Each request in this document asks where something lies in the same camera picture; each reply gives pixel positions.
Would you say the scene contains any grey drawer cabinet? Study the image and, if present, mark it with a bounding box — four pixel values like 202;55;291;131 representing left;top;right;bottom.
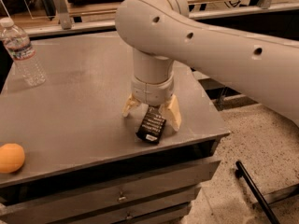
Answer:
0;139;222;224

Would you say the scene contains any clear plastic water bottle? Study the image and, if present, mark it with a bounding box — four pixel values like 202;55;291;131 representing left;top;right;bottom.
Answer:
0;17;46;87

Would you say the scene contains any wooden shelf rail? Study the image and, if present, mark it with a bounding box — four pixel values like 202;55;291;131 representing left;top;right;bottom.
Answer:
12;0;299;37

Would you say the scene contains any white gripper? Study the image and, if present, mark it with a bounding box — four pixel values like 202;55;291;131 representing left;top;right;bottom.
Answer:
122;74;182;132

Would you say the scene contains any black metal bar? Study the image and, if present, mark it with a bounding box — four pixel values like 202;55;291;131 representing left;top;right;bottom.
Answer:
235;161;280;224

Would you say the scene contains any orange fruit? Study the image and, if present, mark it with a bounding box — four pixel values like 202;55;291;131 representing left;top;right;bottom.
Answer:
0;143;25;174

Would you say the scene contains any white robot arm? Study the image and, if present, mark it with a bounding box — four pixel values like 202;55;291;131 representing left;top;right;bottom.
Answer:
115;0;299;125

